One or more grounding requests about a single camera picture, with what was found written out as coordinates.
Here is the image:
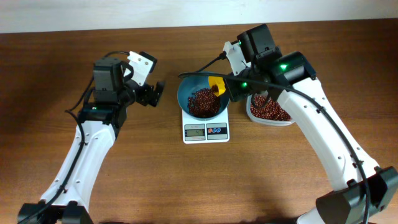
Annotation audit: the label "yellow plastic scoop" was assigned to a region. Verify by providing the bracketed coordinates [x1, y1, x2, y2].
[208, 77, 226, 96]

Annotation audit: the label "clear plastic container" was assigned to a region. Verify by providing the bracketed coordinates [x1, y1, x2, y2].
[246, 93, 294, 126]

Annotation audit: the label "blue bowl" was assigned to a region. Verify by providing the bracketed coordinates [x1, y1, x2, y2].
[177, 72, 230, 120]

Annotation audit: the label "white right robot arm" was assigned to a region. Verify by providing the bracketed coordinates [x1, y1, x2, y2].
[223, 24, 397, 223]

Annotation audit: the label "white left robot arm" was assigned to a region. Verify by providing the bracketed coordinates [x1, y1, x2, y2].
[17, 52, 165, 223]

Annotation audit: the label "red beans in bowl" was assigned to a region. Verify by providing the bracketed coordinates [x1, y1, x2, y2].
[187, 88, 221, 118]

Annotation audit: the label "white digital kitchen scale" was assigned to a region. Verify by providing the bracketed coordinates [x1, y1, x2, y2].
[182, 108, 230, 144]

